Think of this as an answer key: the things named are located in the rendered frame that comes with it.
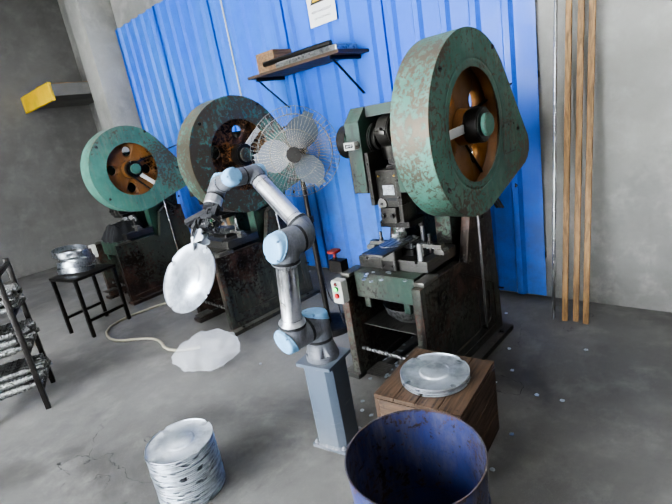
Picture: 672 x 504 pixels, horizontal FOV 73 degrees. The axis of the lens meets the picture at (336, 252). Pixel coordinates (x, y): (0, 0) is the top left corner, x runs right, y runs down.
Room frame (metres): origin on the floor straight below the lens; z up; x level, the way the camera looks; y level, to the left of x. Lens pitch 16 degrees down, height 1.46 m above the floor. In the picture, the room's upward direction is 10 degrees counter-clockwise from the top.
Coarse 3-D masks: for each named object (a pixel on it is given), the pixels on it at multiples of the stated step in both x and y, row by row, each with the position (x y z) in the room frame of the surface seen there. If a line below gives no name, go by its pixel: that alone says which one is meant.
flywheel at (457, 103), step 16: (464, 80) 2.18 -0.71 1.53; (480, 80) 2.28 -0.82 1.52; (464, 96) 2.17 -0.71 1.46; (480, 96) 2.29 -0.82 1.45; (464, 112) 2.08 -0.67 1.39; (480, 112) 2.03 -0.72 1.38; (496, 112) 2.32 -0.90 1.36; (464, 128) 2.04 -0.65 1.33; (480, 128) 2.02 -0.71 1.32; (496, 128) 2.32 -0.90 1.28; (464, 144) 2.10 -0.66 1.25; (480, 144) 2.26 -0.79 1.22; (496, 144) 2.30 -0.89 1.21; (464, 160) 2.13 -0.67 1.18; (480, 160) 2.25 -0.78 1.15; (480, 176) 2.22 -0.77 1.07
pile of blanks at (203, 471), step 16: (208, 448) 1.66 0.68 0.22; (176, 464) 1.57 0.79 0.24; (192, 464) 1.59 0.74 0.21; (208, 464) 1.64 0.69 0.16; (160, 480) 1.59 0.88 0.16; (176, 480) 1.57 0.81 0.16; (192, 480) 1.58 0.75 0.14; (208, 480) 1.62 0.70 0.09; (224, 480) 1.71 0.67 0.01; (160, 496) 1.60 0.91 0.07; (176, 496) 1.57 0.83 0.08; (192, 496) 1.58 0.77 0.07; (208, 496) 1.61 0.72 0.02
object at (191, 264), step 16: (176, 256) 1.86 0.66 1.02; (192, 256) 1.81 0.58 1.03; (208, 256) 1.76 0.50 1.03; (176, 272) 1.82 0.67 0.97; (192, 272) 1.76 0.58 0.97; (208, 272) 1.72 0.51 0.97; (176, 288) 1.78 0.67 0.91; (192, 288) 1.72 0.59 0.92; (208, 288) 1.68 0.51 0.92; (176, 304) 1.73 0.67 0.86; (192, 304) 1.69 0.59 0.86
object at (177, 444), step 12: (192, 420) 1.85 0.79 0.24; (204, 420) 1.83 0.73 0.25; (168, 432) 1.79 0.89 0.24; (180, 432) 1.76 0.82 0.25; (192, 432) 1.75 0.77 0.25; (204, 432) 1.74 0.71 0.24; (156, 444) 1.71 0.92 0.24; (168, 444) 1.69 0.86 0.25; (180, 444) 1.68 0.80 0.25; (192, 444) 1.67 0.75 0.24; (204, 444) 1.66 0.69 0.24; (156, 456) 1.63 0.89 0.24; (168, 456) 1.62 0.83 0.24; (180, 456) 1.61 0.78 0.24
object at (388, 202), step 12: (384, 168) 2.43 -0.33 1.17; (384, 180) 2.36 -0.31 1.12; (384, 192) 2.37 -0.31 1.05; (396, 192) 2.32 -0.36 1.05; (384, 204) 2.36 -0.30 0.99; (396, 204) 2.33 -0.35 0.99; (408, 204) 2.34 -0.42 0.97; (384, 216) 2.34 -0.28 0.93; (396, 216) 2.30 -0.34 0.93; (408, 216) 2.33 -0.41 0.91
